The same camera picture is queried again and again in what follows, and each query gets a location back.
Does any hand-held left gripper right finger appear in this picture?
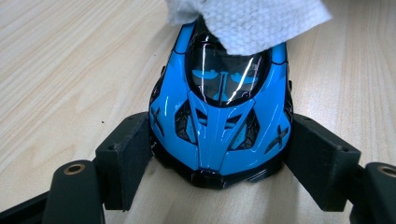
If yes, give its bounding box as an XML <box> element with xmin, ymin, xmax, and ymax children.
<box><xmin>284</xmin><ymin>113</ymin><xmax>362</xmax><ymax>213</ymax></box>

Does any blue toy car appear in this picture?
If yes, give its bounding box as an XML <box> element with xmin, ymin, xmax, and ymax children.
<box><xmin>148</xmin><ymin>15</ymin><xmax>294</xmax><ymax>189</ymax></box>

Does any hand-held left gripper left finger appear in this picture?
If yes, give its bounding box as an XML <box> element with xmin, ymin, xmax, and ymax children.
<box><xmin>94</xmin><ymin>111</ymin><xmax>154</xmax><ymax>212</ymax></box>

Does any white wet wipe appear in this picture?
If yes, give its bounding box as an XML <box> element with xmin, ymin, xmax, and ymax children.
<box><xmin>164</xmin><ymin>0</ymin><xmax>333</xmax><ymax>57</ymax></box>

